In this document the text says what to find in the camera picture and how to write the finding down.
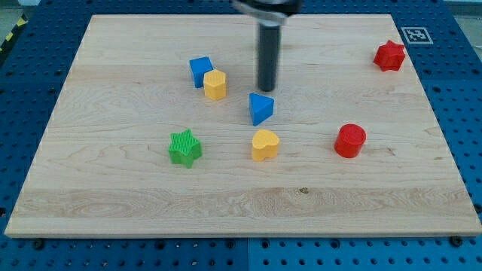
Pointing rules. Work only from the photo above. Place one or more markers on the yellow heart block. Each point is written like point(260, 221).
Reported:
point(265, 144)

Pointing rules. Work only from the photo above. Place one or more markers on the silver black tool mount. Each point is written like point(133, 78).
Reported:
point(268, 12)

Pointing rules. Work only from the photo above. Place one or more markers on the wooden board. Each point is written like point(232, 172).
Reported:
point(102, 169)

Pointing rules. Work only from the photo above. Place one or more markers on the green star block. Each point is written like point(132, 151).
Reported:
point(184, 148)

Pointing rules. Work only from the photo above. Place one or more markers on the red star block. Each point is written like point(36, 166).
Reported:
point(390, 56)

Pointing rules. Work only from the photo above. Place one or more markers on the red cylinder block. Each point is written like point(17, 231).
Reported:
point(350, 140)

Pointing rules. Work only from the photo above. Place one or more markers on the yellow hexagon block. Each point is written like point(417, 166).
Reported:
point(215, 85)

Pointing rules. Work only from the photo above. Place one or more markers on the blue cube block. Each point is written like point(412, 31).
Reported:
point(199, 67)

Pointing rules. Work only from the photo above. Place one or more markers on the blue triangle block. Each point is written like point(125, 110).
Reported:
point(260, 108)

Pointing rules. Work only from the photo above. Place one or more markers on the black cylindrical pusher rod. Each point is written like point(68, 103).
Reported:
point(268, 55)

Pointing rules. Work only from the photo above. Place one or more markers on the white fiducial marker tag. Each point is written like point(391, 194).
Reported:
point(416, 35)

